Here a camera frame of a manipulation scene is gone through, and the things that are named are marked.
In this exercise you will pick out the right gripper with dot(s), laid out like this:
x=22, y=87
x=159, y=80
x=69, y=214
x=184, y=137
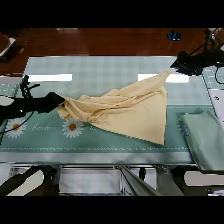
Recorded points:
x=186, y=63

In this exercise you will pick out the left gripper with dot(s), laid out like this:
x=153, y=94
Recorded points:
x=52, y=101

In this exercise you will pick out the yellow T-shirt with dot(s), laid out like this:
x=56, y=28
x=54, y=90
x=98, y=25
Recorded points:
x=133, y=110

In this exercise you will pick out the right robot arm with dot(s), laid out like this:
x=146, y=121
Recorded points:
x=213, y=57

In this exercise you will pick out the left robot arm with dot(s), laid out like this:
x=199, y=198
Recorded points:
x=20, y=106

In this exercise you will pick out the blue round object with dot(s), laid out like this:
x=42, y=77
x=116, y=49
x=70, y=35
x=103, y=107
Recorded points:
x=174, y=35

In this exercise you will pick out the pale green garment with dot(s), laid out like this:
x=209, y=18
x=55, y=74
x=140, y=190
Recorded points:
x=205, y=140

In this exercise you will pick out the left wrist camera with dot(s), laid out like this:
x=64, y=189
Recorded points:
x=25, y=87

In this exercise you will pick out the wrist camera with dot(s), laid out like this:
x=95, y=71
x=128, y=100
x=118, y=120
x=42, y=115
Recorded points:
x=208, y=40
x=25, y=87

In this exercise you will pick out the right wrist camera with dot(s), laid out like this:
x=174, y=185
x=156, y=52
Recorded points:
x=208, y=40

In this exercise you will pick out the silver frame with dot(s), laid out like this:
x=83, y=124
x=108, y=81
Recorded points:
x=140, y=186

